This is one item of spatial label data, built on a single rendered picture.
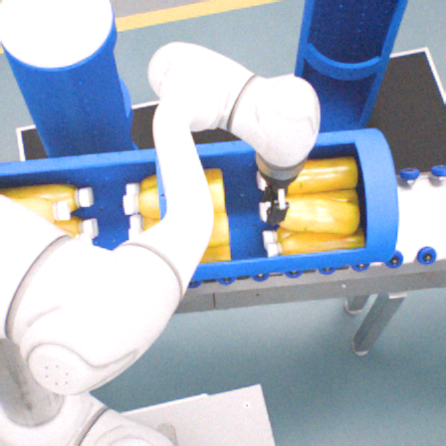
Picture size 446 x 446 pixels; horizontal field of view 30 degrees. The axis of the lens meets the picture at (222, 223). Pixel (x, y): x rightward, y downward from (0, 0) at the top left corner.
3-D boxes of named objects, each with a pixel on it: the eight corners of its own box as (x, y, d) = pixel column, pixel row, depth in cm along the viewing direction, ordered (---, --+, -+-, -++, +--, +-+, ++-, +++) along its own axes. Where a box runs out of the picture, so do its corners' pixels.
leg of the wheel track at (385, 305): (369, 354, 278) (409, 298, 220) (352, 356, 277) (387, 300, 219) (366, 337, 280) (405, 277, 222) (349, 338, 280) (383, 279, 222)
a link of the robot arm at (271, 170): (306, 116, 143) (303, 133, 148) (253, 121, 142) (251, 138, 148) (314, 164, 139) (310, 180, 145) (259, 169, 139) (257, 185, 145)
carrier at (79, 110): (114, 229, 278) (160, 162, 288) (70, 90, 197) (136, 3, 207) (43, 189, 284) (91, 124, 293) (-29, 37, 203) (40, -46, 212)
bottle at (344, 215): (337, 214, 181) (262, 208, 173) (354, 194, 176) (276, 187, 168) (347, 241, 177) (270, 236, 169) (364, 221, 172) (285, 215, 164)
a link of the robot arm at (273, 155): (326, 131, 142) (257, 98, 144) (338, 82, 127) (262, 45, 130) (296, 182, 138) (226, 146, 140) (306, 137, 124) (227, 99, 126)
